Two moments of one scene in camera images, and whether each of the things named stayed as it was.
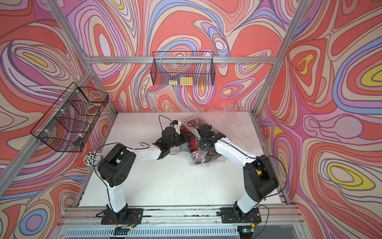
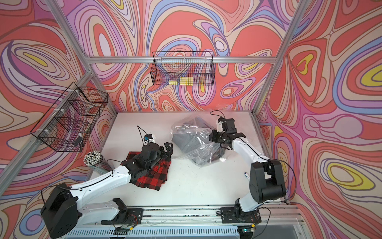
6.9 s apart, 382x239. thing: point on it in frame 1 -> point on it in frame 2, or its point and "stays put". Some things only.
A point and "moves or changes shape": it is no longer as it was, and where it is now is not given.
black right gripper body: [203, 145] -> [218, 137]
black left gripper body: [178, 140] -> [158, 158]
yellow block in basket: [183, 81] stays put
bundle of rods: [93, 159] stays put
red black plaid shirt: [209, 156] -> [156, 177]
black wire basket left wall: [67, 124] stays put
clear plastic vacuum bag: [199, 155] moves or changes shape
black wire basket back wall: [171, 65] stays put
